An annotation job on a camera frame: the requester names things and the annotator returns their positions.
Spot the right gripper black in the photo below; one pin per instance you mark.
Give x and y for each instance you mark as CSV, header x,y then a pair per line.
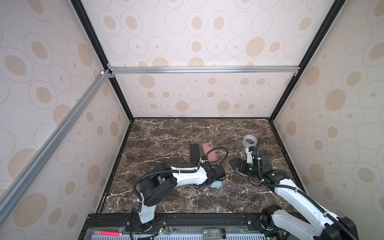
x,y
243,163

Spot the pink phone case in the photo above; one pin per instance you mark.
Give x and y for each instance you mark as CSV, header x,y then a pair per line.
x,y
209,153

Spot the light blue phone case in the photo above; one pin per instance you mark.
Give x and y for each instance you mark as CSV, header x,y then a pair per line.
x,y
216,185

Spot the phone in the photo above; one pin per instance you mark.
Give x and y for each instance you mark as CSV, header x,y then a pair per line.
x,y
194,153

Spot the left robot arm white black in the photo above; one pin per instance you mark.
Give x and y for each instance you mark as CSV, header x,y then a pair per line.
x,y
158,183

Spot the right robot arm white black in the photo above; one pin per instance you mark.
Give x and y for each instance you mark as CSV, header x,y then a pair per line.
x,y
318,223

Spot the clear tape roll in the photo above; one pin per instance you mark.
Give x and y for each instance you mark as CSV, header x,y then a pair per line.
x,y
250,140

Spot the small circuit board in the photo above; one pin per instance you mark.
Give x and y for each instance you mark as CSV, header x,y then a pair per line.
x,y
214,234

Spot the pink marker pen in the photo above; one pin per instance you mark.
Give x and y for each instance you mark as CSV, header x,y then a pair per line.
x,y
106,233

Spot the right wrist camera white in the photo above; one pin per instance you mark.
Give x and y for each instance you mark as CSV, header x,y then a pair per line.
x,y
249,152

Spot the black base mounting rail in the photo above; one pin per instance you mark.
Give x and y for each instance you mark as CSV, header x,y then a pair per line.
x,y
240,226

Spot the horizontal aluminium rail back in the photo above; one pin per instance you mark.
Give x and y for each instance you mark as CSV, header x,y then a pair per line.
x,y
205,70

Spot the diagonal aluminium rail left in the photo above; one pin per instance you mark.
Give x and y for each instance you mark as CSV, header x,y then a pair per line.
x,y
21,184

